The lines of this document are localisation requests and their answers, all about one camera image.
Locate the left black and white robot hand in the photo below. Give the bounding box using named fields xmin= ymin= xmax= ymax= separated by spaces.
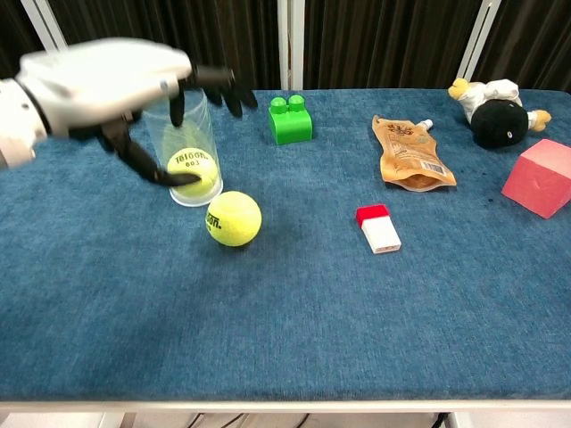
xmin=15 ymin=37 xmax=259 ymax=187

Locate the yellow tennis ball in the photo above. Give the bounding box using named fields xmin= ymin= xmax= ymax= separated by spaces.
xmin=167 ymin=147 xmax=219 ymax=196
xmin=204 ymin=190 xmax=263 ymax=248

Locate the clear plastic ball tube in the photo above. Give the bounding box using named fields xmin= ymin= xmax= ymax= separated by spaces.
xmin=141 ymin=87 xmax=224 ymax=209

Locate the dark pleated partition panel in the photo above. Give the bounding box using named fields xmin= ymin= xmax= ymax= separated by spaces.
xmin=47 ymin=0 xmax=282 ymax=90
xmin=302 ymin=0 xmax=485 ymax=90
xmin=0 ymin=0 xmax=46 ymax=81
xmin=472 ymin=0 xmax=571 ymax=95

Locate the green toy building block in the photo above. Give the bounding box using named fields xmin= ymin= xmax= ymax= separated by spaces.
xmin=268 ymin=94 xmax=315 ymax=146

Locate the blue table cloth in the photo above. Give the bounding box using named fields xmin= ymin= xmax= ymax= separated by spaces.
xmin=0 ymin=88 xmax=571 ymax=402

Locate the brown spouted food pouch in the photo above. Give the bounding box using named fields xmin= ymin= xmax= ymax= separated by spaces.
xmin=371 ymin=114 xmax=458 ymax=193

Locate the small red and white box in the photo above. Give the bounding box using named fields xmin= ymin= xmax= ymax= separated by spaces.
xmin=355 ymin=203 xmax=402 ymax=255

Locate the black and white plush toy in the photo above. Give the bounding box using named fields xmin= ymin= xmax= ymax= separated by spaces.
xmin=447 ymin=78 xmax=553 ymax=150

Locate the red cube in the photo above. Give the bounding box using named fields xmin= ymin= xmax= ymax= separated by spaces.
xmin=501 ymin=138 xmax=571 ymax=220

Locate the white partition post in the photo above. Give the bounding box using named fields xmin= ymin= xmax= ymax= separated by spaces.
xmin=20 ymin=0 xmax=68 ymax=51
xmin=277 ymin=0 xmax=305 ymax=90
xmin=457 ymin=0 xmax=503 ymax=84

